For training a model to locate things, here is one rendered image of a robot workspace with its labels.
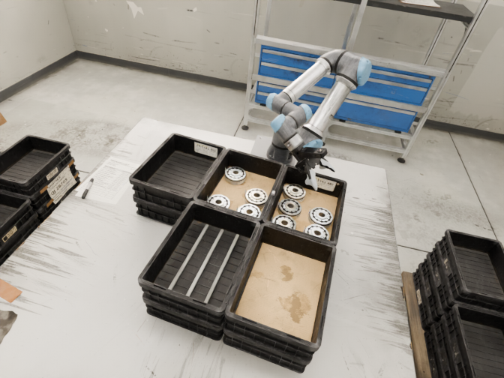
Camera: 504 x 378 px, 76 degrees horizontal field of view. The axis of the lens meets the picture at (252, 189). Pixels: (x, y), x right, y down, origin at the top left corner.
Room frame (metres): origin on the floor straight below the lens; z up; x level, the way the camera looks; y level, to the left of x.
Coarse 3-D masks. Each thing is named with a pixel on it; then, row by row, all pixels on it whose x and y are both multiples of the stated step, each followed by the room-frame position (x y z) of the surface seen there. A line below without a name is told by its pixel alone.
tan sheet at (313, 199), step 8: (312, 192) 1.16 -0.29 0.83; (280, 200) 1.07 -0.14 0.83; (304, 200) 1.10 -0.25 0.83; (312, 200) 1.10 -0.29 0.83; (320, 200) 1.11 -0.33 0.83; (328, 200) 1.12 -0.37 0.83; (336, 200) 1.13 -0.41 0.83; (304, 208) 1.04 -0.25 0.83; (312, 208) 1.05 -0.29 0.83; (328, 208) 1.06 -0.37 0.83; (304, 216) 1.00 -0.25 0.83; (296, 224) 0.94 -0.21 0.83; (304, 224) 0.95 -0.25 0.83; (328, 232) 0.92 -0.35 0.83
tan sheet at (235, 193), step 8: (224, 176) 1.19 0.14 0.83; (248, 176) 1.21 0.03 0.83; (256, 176) 1.22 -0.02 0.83; (264, 176) 1.23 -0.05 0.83; (224, 184) 1.13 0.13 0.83; (232, 184) 1.14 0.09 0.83; (240, 184) 1.14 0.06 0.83; (248, 184) 1.15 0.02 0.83; (256, 184) 1.16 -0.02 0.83; (264, 184) 1.17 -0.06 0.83; (272, 184) 1.18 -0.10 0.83; (216, 192) 1.07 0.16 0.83; (224, 192) 1.08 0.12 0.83; (232, 192) 1.09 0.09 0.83; (240, 192) 1.09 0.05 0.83; (232, 200) 1.03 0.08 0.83; (240, 200) 1.04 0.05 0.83; (232, 208) 0.98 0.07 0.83
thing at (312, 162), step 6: (300, 144) 1.16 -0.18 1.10; (294, 150) 1.14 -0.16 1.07; (300, 150) 1.16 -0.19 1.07; (294, 156) 1.17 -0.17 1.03; (300, 156) 1.15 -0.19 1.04; (300, 162) 1.13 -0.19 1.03; (306, 162) 1.11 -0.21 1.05; (312, 162) 1.12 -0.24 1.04; (318, 162) 1.13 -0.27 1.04; (300, 168) 1.13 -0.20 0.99; (312, 168) 1.11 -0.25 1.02
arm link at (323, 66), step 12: (324, 60) 1.57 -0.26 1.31; (336, 60) 1.57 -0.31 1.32; (312, 72) 1.51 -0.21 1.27; (324, 72) 1.54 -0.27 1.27; (300, 84) 1.45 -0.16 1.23; (312, 84) 1.48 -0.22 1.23; (276, 96) 1.38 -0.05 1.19; (288, 96) 1.38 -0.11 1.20; (300, 96) 1.43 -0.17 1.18; (276, 108) 1.33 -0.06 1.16
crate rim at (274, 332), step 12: (276, 228) 0.82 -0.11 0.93; (312, 240) 0.78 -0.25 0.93; (252, 252) 0.69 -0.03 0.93; (240, 276) 0.59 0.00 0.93; (324, 300) 0.54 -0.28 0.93; (228, 312) 0.46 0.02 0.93; (324, 312) 0.50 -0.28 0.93; (240, 324) 0.44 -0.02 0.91; (252, 324) 0.43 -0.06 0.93; (324, 324) 0.46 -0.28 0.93; (276, 336) 0.41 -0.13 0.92; (288, 336) 0.41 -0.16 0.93; (312, 348) 0.39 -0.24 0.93
